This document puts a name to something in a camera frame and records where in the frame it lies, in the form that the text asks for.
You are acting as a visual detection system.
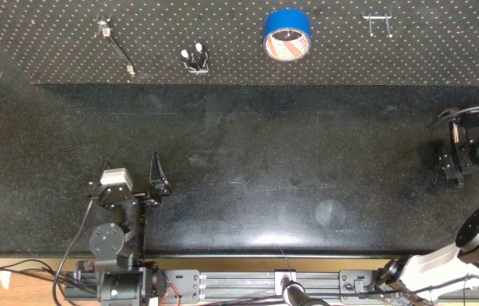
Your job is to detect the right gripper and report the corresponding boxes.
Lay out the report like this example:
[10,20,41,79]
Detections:
[437,142,474,188]

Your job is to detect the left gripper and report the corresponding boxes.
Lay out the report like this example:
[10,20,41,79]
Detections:
[88,151,172,210]

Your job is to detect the wrench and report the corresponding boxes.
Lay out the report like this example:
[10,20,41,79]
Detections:
[97,17,138,78]

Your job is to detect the pliers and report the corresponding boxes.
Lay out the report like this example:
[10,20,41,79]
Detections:
[179,41,211,74]

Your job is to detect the roll of blue tape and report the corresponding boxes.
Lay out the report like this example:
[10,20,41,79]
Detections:
[262,8,313,63]

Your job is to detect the black pegboard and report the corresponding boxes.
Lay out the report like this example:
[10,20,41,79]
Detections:
[0,0,479,88]

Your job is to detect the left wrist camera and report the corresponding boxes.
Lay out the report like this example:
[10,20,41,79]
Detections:
[99,167,134,190]

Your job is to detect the mounting rail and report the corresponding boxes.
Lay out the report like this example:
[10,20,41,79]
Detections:
[0,258,479,306]

